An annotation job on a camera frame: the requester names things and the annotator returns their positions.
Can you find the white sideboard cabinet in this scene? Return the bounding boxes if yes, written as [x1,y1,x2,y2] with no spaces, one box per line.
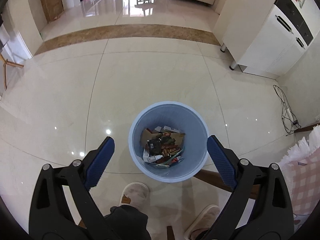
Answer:
[212,0,314,77]

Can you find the pile of colourful snack wrappers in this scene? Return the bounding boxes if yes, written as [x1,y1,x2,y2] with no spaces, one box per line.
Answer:
[160,132,185,168]

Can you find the red printed cardboard box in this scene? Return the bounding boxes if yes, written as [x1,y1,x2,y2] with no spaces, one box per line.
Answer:
[143,126,186,148]

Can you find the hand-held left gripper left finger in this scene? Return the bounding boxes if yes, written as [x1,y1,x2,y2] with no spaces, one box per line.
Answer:
[29,137,117,240]

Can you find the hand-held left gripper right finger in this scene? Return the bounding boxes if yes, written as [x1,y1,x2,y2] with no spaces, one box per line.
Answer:
[200,135,295,240]

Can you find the white power strip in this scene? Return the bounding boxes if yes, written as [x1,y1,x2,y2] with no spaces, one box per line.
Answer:
[282,102,292,124]

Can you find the beige fluffy slipper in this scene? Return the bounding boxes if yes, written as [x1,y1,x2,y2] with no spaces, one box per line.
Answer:
[184,204,221,240]
[119,182,150,212]

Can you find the person's dark trouser leg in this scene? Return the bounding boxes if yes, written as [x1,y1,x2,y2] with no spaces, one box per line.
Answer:
[104,204,152,240]

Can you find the pink checked cartoon tablecloth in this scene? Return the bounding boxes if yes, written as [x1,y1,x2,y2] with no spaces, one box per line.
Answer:
[279,136,320,233]

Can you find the blue plastic bin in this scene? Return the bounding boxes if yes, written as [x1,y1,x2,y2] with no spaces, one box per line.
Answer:
[128,101,208,182]

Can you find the wooden folding stand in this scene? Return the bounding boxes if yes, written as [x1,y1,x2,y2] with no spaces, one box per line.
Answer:
[0,54,25,90]

